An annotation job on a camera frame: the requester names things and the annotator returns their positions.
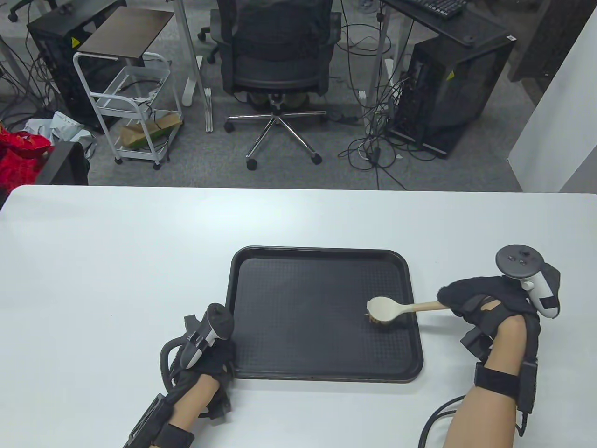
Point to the person's right hand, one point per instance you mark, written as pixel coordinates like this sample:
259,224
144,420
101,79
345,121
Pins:
489,289

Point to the person's left hand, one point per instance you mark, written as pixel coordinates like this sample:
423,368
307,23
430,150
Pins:
211,359

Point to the black plastic tray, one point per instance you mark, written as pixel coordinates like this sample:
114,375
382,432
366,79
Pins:
303,326

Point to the white pot brush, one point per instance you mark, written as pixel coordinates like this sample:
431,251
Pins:
385,310

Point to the person's left forearm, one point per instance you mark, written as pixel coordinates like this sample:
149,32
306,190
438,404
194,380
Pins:
191,401

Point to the person's right forearm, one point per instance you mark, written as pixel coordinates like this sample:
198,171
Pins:
485,415

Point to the black white handheld controller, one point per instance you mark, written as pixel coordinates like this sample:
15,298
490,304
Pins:
517,261
217,322

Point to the black wrist sensor pack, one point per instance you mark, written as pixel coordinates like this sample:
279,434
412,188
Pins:
175,434
496,380

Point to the black computer tower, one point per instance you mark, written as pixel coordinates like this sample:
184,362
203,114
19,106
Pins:
51,51
466,88

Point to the brown paper bag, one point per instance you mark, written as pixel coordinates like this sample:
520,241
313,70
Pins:
135,135

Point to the black chair back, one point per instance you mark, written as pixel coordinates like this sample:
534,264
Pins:
63,163

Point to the black desk top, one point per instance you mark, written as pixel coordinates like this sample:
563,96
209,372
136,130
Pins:
480,28

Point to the white desk leg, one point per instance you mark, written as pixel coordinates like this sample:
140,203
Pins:
380,51
189,56

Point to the white power strip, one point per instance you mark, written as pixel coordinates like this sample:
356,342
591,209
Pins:
144,99

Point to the red bag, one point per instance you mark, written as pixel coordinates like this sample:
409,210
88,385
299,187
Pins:
18,158

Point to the grey plastic bag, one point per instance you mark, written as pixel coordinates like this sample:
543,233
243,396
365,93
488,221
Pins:
60,123

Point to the black keyboard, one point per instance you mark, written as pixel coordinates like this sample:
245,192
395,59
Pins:
438,7

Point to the black mesh office chair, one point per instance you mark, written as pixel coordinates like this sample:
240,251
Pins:
280,60

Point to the black chair wheel base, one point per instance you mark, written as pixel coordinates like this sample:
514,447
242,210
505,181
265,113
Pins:
212,51
18,9

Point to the brown board table top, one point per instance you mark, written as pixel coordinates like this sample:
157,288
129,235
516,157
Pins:
126,32

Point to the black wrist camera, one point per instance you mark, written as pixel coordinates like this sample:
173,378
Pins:
219,400
475,343

